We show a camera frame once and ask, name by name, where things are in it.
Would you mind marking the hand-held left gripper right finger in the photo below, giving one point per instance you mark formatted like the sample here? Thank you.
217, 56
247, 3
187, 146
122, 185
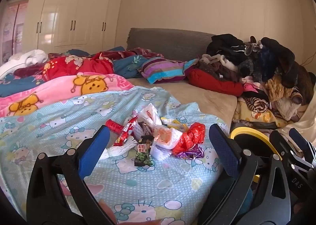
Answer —
223, 150

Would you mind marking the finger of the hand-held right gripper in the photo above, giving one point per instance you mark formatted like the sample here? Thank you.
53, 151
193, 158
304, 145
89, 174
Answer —
279, 141
300, 143

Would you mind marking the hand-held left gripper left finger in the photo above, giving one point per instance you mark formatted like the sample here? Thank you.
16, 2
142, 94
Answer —
95, 148

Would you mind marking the yellow rimmed black trash bin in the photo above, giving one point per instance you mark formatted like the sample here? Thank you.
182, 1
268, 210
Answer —
243, 130

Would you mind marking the red cylindrical tube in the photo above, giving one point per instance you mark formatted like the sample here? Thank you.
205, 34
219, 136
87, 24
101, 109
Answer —
113, 125

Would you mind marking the red snack wrapper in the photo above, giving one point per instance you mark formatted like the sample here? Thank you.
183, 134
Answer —
123, 133

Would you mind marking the purple foil wrapper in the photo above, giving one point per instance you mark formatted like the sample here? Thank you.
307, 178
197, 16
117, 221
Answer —
190, 152

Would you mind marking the white bag with orange contents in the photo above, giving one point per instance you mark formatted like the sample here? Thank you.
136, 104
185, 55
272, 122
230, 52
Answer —
165, 138

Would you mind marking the white tissue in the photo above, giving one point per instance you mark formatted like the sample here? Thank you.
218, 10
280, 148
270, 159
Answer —
159, 153

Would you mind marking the cream satin cloth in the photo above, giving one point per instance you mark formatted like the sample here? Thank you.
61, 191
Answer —
308, 118

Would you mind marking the yellow cartoon blanket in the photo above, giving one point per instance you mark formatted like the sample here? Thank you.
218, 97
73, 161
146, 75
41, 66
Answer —
259, 116

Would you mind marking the red plastic bag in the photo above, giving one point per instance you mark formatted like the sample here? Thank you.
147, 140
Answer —
190, 136

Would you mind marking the light blue cartoon blanket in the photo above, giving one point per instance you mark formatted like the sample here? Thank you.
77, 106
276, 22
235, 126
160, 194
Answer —
74, 116

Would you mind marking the dark green snack packet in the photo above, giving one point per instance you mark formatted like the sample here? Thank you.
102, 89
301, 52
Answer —
143, 159

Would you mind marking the dark chocolate wrapper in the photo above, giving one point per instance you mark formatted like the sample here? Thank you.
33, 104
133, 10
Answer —
143, 129

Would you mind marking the yellow white wrapper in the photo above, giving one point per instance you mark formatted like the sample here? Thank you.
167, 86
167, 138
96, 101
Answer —
175, 123

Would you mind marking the beige bed sheet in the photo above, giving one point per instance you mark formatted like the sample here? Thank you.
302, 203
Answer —
197, 101

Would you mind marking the white printed plastic bag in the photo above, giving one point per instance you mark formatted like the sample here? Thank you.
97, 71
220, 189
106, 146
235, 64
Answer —
149, 115

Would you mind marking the pink cartoon blanket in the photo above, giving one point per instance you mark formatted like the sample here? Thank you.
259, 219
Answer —
56, 91

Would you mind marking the red cushion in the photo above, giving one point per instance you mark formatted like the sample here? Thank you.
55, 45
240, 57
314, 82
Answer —
212, 83

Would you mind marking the red floral blanket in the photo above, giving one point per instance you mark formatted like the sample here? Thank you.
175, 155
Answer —
74, 65

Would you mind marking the pile of clothes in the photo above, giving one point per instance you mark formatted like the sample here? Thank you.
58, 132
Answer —
246, 54

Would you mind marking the striped purple blue pillow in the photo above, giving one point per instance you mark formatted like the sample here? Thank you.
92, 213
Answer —
163, 70

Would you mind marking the maroon floral blanket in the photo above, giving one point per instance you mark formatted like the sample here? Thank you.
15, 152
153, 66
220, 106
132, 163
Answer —
128, 53

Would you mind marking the white garment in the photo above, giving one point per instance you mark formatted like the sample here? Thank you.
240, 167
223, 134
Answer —
24, 59

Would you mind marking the grey headboard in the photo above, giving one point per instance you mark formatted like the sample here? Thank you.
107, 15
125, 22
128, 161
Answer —
167, 42

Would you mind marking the cream wardrobe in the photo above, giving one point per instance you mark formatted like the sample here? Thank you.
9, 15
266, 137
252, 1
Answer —
69, 17

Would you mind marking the pink cartoon cabinet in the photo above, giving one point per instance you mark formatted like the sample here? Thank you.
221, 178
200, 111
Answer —
14, 24

